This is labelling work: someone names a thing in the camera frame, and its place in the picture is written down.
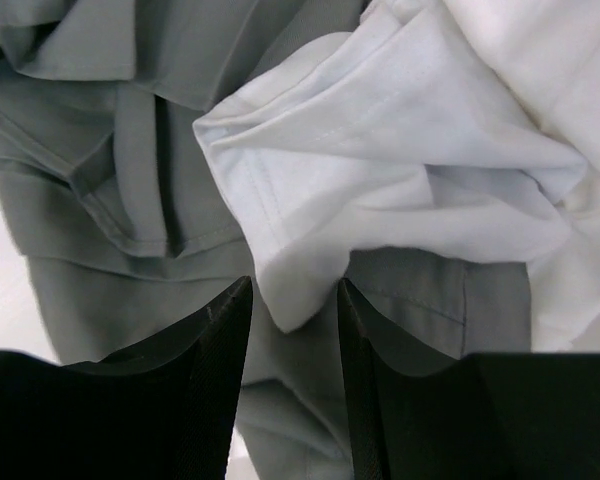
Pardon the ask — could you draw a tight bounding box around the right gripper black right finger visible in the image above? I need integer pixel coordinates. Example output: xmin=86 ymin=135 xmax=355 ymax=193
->
xmin=337 ymin=280 xmax=600 ymax=479

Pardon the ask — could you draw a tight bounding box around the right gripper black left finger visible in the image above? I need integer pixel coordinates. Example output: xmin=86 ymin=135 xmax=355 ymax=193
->
xmin=0 ymin=277 xmax=253 ymax=479

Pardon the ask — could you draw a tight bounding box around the white skirt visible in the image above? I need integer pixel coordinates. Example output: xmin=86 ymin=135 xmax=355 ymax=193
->
xmin=193 ymin=1 xmax=600 ymax=351

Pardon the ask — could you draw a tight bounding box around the grey skirt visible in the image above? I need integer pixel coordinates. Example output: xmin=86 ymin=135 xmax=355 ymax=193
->
xmin=0 ymin=1 xmax=531 ymax=479

